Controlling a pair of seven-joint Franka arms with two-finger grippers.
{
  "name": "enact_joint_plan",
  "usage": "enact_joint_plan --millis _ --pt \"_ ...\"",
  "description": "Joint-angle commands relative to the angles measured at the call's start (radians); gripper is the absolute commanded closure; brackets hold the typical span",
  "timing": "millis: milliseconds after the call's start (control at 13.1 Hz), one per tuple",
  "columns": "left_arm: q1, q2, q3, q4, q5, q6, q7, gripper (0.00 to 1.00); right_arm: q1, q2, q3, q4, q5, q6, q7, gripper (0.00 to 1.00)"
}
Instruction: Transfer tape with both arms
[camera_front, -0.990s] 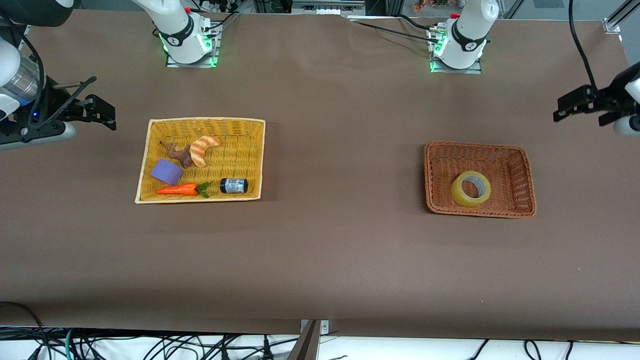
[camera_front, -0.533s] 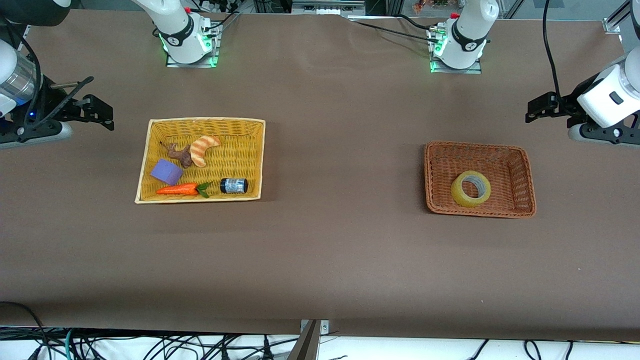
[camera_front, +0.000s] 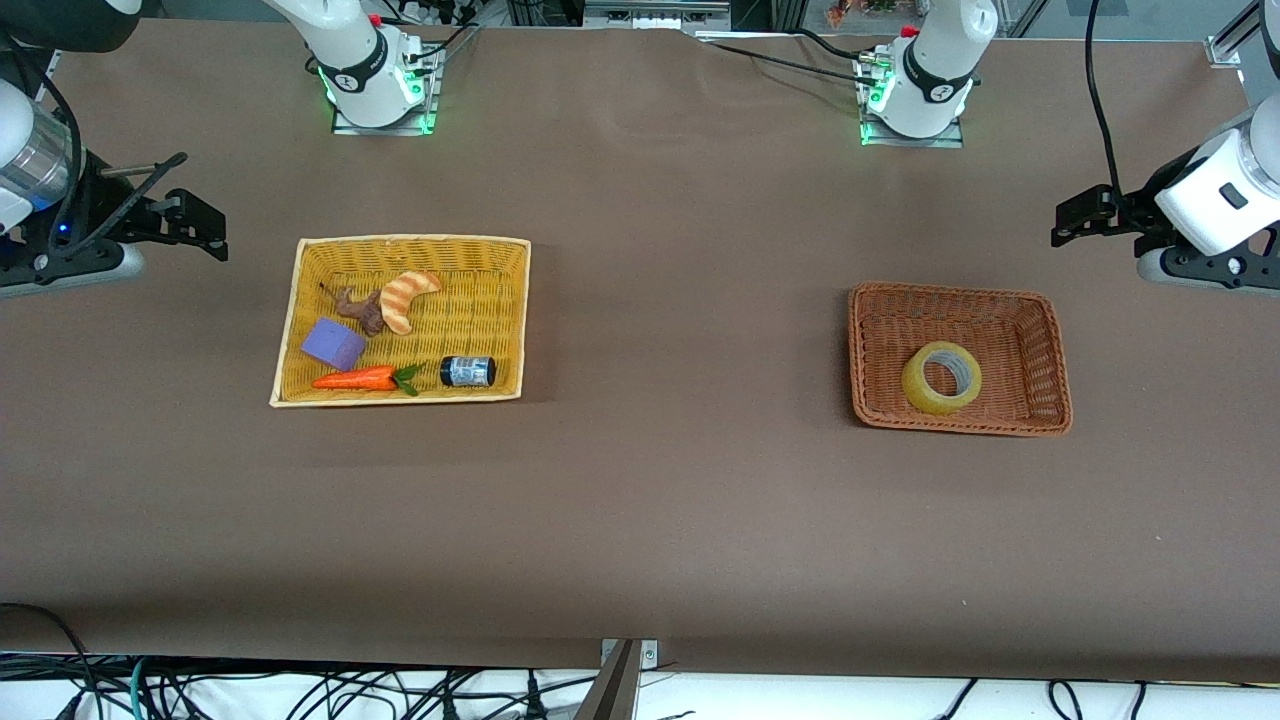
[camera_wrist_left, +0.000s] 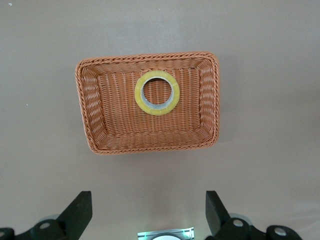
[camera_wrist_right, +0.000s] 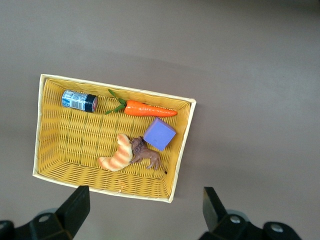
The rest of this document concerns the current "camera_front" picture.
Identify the brown root-shaped toy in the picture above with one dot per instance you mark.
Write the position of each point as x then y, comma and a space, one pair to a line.
365, 308

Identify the purple foam block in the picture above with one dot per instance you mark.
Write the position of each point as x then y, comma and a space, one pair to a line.
333, 345

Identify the blue-labelled jar with black lid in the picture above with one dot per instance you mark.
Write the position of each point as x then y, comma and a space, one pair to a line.
468, 372

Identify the metal table leg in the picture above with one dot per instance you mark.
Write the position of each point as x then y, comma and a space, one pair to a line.
610, 695

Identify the silver table bracket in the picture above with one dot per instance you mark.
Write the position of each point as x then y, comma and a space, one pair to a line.
650, 655

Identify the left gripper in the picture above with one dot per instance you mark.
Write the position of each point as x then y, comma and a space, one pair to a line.
1138, 206

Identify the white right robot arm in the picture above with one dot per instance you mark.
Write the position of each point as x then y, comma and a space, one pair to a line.
350, 60

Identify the brown wicker basket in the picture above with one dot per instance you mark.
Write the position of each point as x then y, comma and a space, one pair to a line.
1030, 330

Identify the yellowish clear tape roll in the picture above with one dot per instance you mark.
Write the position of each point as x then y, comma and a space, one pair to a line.
915, 395

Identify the grey metal frame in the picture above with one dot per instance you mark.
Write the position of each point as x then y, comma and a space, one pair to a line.
655, 12

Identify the aluminium corner profile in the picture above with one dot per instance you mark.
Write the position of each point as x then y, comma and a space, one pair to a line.
1228, 45

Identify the orange toy carrot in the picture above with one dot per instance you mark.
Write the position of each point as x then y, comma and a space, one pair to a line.
350, 380

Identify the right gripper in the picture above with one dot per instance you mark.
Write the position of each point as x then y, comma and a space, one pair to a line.
97, 200

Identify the yellow wicker basket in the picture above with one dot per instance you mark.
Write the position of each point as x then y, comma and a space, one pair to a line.
480, 310

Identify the table cover sheet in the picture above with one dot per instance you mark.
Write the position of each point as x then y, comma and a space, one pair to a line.
640, 520

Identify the toy croissant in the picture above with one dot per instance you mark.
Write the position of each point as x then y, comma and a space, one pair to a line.
400, 298

